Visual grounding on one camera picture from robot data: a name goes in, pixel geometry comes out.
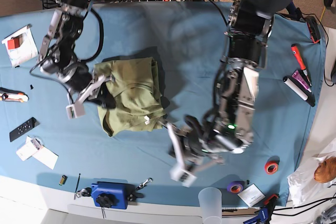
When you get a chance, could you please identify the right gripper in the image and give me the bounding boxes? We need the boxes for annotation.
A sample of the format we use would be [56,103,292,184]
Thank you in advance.
[64,63,116,109]

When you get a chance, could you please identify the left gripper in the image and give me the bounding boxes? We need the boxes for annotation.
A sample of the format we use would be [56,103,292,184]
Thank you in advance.
[160,120,225,174]

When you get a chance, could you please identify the olive green t-shirt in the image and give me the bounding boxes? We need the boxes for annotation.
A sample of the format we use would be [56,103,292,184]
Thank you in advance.
[94,57,165,137]

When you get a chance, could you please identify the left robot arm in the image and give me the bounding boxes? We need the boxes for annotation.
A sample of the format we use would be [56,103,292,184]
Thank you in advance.
[166,0,292,180]

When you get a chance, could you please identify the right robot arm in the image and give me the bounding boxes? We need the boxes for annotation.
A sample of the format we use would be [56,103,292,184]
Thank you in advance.
[29,0,116,109]

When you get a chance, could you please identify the translucent plastic cup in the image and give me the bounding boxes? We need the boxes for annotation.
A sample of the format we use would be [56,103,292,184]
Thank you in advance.
[198,187,222,224]

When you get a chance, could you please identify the purple tape roll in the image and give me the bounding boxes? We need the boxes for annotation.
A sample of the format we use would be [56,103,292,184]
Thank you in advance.
[227,181,245,194]

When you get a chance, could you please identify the silver carabiner clip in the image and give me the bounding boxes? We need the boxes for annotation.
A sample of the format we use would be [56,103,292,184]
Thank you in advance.
[136,177,153,190]

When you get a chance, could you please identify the white printed card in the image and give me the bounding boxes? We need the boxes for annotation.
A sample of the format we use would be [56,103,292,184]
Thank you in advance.
[238,184,265,207]

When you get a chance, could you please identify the blue table cloth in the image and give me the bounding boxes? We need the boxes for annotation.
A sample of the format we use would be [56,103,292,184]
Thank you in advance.
[1,2,328,207]

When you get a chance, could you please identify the orange tape roll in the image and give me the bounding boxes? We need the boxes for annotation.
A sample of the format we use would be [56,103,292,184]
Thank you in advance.
[264,161,279,175]

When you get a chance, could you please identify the white paper card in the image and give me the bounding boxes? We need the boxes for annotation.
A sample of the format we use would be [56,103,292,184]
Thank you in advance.
[33,146,58,169]

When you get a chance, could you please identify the black remote control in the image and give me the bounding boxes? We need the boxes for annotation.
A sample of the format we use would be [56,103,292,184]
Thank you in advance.
[9,117,39,142]

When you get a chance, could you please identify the white card box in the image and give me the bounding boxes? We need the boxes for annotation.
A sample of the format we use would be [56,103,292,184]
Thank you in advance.
[16,136,43,161]

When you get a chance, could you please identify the small green battery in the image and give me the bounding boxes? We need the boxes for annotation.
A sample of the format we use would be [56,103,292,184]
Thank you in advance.
[59,175,67,186]

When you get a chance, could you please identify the orange white utility knife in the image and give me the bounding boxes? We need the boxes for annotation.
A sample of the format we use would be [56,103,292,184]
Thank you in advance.
[1,87,29,102]

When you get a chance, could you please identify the black zip tie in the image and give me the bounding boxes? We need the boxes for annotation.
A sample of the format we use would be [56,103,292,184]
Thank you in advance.
[73,173,81,200]

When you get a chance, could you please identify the blue spring clamp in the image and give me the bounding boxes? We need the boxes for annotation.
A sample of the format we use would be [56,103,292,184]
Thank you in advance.
[243,194,279,224]

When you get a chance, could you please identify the small orange box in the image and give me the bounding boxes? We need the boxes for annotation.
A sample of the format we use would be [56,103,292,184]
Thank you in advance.
[7,38,20,50]

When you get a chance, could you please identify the white lint roller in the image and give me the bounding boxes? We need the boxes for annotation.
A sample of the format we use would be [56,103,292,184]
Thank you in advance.
[283,76,315,107]

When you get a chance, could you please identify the white plastic bag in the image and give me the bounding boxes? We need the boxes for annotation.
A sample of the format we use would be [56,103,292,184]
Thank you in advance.
[287,140,335,207]

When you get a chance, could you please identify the pink tube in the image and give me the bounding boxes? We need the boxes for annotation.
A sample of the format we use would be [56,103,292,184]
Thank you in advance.
[292,70,312,93]

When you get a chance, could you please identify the brown bread roll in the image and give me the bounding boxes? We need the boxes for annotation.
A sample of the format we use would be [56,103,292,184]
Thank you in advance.
[314,157,336,183]

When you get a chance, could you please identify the orange black clamp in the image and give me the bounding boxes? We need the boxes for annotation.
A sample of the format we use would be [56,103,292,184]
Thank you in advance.
[305,15,321,44]

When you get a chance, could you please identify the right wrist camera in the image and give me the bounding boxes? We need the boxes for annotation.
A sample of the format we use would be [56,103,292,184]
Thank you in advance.
[66,103,85,119]

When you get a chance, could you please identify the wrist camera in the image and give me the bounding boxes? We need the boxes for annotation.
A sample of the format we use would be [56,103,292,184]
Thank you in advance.
[66,103,85,119]
[170,164,197,187]

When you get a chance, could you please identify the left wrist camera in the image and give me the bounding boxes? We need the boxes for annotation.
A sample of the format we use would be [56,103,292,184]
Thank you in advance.
[170,164,197,187]

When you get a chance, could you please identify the blue clamp mount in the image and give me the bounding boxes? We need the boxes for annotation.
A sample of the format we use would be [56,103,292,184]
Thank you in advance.
[91,182,135,210]

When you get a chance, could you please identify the orange handled screwdriver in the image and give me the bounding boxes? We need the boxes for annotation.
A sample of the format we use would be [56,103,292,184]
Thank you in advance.
[291,44,312,86]

